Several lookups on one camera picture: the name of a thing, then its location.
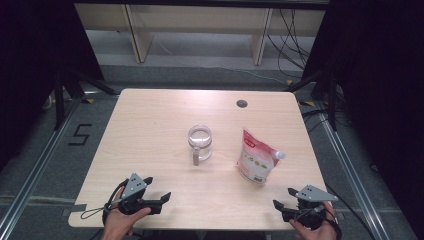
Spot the thin white floor cable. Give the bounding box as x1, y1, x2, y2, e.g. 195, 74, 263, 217
206, 65, 289, 85

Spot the metal floor rail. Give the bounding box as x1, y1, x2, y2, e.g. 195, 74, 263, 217
314, 108, 389, 240
0, 98, 83, 231

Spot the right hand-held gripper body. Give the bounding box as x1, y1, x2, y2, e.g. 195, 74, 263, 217
282, 184, 339, 231

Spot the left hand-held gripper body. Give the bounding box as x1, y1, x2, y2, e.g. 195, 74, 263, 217
114, 172, 164, 216

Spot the black metal stand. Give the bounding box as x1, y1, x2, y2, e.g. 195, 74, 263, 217
53, 64, 118, 131
286, 68, 338, 132

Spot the black floor cable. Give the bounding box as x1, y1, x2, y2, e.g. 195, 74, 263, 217
324, 182, 378, 240

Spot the red and white spout pouch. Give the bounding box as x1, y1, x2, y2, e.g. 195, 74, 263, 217
237, 128, 287, 184

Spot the person's left hand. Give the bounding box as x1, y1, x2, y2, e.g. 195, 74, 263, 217
101, 204, 153, 236

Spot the person's right hand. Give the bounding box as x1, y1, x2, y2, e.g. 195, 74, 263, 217
289, 200, 339, 240

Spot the grey tape strip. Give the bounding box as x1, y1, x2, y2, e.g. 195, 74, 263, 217
61, 203, 88, 218

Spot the bundle of black cables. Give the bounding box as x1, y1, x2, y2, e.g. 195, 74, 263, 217
266, 8, 316, 79

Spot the clear glass jar with lid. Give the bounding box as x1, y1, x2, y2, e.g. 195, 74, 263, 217
187, 124, 213, 167

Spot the thin cord loop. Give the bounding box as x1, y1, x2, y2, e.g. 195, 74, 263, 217
79, 205, 109, 220

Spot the light wooden shelf unit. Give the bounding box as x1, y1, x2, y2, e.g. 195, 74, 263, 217
73, 3, 326, 66

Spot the black wrist strap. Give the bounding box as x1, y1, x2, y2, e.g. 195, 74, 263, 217
102, 179, 130, 226
328, 213, 343, 238

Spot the black curtain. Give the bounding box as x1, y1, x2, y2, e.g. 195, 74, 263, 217
301, 0, 424, 233
0, 0, 105, 171

